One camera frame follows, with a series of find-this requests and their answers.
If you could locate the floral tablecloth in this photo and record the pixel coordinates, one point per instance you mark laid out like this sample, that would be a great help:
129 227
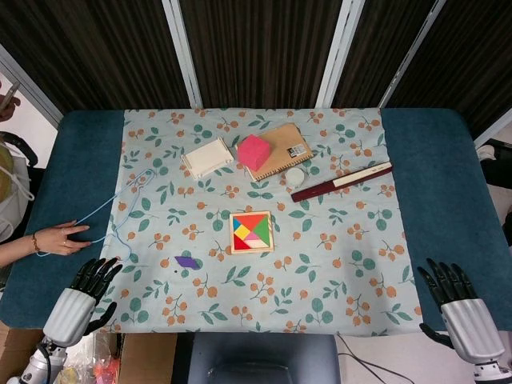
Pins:
320 260

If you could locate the dark folding partition screen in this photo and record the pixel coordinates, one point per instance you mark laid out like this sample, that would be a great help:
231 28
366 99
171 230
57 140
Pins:
260 52

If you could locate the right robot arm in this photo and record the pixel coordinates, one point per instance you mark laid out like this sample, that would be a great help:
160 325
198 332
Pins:
490 373

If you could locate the person's hand with ring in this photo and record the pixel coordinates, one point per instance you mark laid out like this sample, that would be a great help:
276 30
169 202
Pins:
56 240

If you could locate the clear plastic bag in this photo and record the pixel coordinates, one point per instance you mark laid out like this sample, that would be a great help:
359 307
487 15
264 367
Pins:
84 366

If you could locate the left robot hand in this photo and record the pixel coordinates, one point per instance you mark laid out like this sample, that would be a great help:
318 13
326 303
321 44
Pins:
70 316

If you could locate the orange tangram triangle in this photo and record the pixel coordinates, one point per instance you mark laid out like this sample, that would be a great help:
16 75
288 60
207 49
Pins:
251 222

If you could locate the green tangram triangle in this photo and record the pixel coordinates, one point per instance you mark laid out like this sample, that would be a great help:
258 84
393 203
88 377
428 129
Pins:
262 230

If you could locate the dark grey robot torso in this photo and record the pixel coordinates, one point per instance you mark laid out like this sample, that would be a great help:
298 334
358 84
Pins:
260 360

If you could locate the pink foam cube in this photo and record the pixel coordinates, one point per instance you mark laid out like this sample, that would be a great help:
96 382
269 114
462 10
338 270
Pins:
253 150

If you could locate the pink tangram triangle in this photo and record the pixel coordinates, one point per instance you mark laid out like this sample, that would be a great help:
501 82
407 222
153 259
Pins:
252 237

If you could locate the purple tangram piece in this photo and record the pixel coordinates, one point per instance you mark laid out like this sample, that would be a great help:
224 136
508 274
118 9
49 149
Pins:
189 262

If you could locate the red tangram triangle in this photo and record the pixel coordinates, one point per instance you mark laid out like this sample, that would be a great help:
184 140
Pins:
239 243

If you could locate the dark red folding fan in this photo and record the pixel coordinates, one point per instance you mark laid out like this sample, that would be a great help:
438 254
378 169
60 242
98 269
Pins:
320 190

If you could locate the yellow tangram square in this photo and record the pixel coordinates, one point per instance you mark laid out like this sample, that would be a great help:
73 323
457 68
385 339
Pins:
241 232

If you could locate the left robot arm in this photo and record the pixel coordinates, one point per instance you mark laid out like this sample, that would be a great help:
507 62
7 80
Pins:
35 367

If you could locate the cardboard box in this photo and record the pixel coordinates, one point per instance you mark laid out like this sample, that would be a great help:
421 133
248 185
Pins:
144 360

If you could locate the blue tangram triangle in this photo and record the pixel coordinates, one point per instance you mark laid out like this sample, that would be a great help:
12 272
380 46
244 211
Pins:
237 222

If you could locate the person's forearm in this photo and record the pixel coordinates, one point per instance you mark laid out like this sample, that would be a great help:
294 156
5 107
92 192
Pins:
16 250

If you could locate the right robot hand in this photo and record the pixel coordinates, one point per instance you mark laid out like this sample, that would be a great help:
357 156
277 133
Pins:
472 328

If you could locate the brown spiral notebook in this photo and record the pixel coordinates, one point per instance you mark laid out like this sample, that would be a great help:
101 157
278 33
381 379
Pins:
286 140

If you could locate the colourful tangram puzzle tray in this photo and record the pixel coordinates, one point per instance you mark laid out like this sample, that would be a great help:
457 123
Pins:
272 240

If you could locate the white shoe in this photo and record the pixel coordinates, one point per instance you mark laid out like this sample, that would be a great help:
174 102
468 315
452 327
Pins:
486 151

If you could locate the small white jar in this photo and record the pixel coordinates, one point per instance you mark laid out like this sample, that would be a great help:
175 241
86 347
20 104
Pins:
295 177

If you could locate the white wooden tray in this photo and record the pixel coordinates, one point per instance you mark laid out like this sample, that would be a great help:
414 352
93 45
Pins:
206 156

